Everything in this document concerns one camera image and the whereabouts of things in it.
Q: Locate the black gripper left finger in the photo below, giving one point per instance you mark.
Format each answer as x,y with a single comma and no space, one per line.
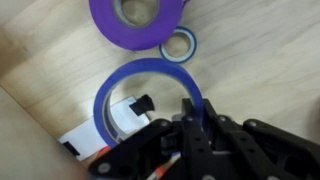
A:
196,155

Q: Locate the white paper label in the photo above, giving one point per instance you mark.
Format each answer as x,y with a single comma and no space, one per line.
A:
117,123

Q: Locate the small blue-edged tape roll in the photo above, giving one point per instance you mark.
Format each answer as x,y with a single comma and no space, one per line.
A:
180,47

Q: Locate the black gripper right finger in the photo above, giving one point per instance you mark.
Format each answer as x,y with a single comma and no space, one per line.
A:
235,154

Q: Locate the purple tape roll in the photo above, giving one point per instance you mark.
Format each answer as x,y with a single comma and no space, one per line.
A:
110,21

